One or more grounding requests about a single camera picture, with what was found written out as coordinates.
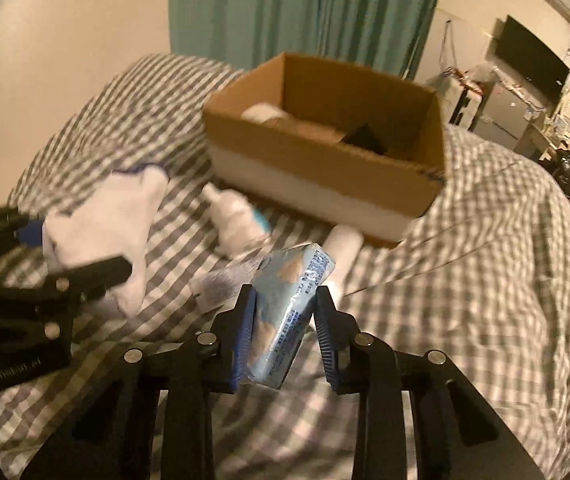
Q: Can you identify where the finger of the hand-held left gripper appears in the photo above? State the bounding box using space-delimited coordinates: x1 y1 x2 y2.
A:
0 256 133 313
0 206 46 261

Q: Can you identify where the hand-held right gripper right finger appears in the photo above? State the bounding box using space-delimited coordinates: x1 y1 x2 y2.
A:
314 285 546 480

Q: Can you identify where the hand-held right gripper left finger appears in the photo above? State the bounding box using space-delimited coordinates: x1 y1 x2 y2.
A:
20 284 258 480

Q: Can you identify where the white sock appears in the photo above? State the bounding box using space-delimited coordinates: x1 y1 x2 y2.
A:
41 164 172 319

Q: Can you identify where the blue tissue packet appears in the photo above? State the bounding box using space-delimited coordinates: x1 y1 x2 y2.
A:
246 243 337 390

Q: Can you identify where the brown cardboard box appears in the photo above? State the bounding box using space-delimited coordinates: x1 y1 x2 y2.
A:
202 51 447 248

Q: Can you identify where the small clear plastic packet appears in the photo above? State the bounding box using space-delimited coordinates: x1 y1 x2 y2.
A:
189 267 255 313

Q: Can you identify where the white tube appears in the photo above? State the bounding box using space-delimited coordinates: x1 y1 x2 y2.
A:
323 224 363 293

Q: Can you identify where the white plastic bottle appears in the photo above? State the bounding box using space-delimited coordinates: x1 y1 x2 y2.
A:
203 183 272 260

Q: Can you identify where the grey checkered bed blanket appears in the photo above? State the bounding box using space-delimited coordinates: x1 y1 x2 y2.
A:
0 52 570 480

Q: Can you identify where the black item in box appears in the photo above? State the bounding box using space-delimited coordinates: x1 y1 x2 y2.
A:
341 121 388 156

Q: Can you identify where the white item in box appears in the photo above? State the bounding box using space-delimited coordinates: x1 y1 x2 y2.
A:
241 102 293 126

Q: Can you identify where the grey small fridge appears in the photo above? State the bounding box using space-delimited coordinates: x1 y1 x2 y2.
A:
471 81 533 142

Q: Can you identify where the teal curtain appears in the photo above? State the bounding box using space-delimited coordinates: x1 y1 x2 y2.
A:
167 0 447 86

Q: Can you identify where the black wall television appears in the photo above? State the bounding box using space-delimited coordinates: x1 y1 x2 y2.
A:
493 15 570 104

